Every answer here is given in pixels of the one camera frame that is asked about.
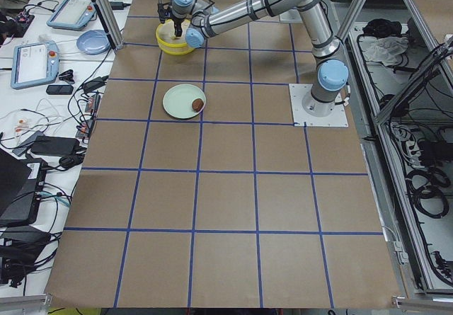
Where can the teach pendant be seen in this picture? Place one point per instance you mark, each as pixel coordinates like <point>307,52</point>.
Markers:
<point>34,64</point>
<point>72,15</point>

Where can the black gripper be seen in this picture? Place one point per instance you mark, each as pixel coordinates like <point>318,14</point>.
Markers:
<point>178,21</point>

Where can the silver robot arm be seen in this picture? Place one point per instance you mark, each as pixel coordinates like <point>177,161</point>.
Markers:
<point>199,20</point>

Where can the pale green plate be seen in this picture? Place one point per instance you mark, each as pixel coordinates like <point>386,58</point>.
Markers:
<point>178,99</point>

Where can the black power adapter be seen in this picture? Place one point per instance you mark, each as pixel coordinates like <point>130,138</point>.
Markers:
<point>118,5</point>

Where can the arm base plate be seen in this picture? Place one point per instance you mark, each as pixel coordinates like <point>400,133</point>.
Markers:
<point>308,112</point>

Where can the aluminium frame post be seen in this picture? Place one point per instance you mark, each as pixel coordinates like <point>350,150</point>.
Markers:
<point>109,23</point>

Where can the near teach pendant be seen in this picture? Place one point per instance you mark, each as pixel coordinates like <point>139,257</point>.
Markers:
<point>34,64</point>

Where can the far teach pendant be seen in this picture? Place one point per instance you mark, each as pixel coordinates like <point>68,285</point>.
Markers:
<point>72,15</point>

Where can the blue plate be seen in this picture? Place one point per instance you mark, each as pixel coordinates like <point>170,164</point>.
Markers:
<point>93,42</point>

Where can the brown bun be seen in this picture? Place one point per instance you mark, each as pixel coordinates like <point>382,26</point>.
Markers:
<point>197,105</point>

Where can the yellow rimmed centre steamer basket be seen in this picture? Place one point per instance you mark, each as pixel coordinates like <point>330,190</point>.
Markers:
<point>169,43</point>

